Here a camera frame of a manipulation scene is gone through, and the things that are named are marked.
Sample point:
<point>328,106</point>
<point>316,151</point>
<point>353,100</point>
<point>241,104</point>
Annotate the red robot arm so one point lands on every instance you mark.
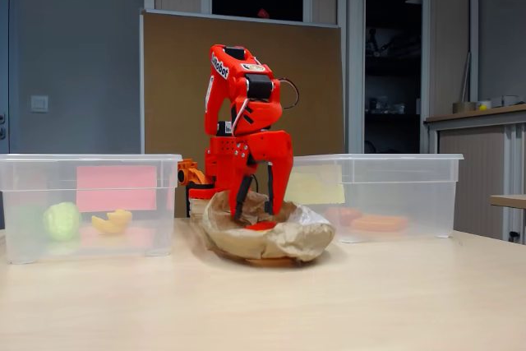
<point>230,92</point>

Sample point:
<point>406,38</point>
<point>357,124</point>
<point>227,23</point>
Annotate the wooden base block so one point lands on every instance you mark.
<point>197,207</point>

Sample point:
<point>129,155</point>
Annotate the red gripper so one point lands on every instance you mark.
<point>274,149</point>

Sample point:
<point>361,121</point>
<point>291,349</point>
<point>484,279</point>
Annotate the white box on cabinet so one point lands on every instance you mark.
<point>507,100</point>

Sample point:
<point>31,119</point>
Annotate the white light switch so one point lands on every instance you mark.
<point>39,103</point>

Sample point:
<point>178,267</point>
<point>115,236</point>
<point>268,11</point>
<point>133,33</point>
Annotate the grey cabinet with wooden top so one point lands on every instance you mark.
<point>472,162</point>

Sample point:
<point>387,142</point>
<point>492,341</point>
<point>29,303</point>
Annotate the crumpled brown paper bag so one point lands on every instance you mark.
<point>279,244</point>

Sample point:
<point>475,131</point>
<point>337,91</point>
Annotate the pink paper label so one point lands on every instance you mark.
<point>117,188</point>

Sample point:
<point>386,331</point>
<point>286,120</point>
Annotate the small wooden side table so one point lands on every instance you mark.
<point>509,201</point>

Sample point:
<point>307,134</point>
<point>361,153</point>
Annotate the pale green toy grapes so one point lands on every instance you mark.
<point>61,221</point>

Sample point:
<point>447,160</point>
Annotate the brown cork board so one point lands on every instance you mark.
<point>172,79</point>

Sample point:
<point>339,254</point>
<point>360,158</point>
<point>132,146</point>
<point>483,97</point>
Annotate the yellow toy bananas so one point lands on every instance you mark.
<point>111,223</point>

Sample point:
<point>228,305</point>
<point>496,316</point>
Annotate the yellow paper label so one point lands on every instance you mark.
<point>320,188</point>

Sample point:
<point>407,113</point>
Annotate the red toy chili pepper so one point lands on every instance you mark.
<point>263,226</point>

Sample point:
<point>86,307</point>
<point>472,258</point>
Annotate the clear plastic bin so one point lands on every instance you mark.
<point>411,186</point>
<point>24,186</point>

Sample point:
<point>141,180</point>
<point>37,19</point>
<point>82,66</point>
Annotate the orange plastic clamp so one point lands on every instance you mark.
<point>191,174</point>

